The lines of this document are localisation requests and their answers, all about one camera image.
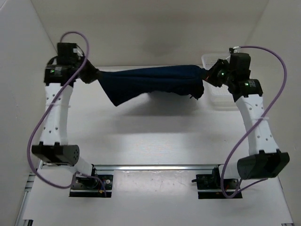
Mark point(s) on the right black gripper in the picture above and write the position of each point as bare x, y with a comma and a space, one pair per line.
210, 77

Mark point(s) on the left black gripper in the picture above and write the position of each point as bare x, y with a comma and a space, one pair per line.
93, 75

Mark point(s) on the navy blue shorts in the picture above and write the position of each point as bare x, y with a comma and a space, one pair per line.
183, 80

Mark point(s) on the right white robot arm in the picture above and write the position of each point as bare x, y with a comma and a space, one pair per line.
265, 160

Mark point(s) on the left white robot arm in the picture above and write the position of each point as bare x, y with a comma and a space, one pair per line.
53, 146

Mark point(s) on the white plastic mesh basket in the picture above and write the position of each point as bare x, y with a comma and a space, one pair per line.
219, 98

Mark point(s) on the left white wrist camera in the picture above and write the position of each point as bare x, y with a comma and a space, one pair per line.
78, 52

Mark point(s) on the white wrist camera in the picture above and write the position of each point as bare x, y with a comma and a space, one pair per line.
78, 52
233, 50

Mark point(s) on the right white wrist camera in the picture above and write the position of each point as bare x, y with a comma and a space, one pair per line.
233, 50

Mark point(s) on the aluminium front rail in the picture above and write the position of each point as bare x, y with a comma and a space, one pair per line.
155, 167

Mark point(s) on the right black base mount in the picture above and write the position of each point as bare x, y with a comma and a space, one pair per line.
209, 185

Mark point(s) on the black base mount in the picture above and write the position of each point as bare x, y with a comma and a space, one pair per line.
83, 187
209, 185

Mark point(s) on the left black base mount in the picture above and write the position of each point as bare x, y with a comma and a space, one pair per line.
83, 187

